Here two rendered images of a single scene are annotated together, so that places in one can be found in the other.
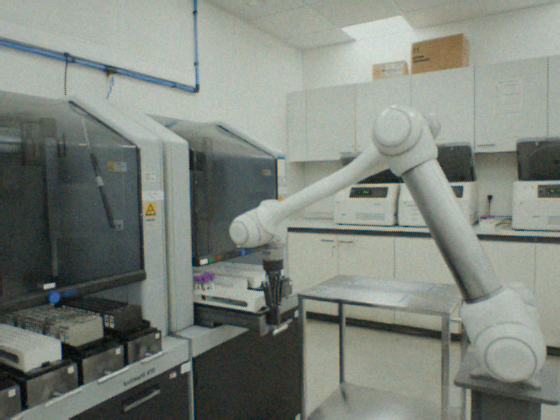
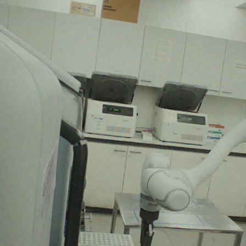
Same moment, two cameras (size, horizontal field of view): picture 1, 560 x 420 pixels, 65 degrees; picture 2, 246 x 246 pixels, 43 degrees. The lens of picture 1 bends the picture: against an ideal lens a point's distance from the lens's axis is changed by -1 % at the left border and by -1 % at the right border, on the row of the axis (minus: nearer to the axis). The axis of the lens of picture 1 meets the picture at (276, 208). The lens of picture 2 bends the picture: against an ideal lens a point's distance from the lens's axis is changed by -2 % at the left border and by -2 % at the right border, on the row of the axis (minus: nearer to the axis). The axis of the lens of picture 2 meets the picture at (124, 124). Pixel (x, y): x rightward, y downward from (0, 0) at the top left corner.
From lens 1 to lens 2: 117 cm
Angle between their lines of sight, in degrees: 40
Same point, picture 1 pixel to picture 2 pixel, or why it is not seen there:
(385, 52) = not seen: outside the picture
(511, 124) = (162, 70)
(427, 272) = (103, 168)
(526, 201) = (171, 123)
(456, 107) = (130, 50)
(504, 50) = (156, 18)
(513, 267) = not seen: hidden behind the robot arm
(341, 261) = not seen: hidden behind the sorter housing
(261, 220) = (193, 185)
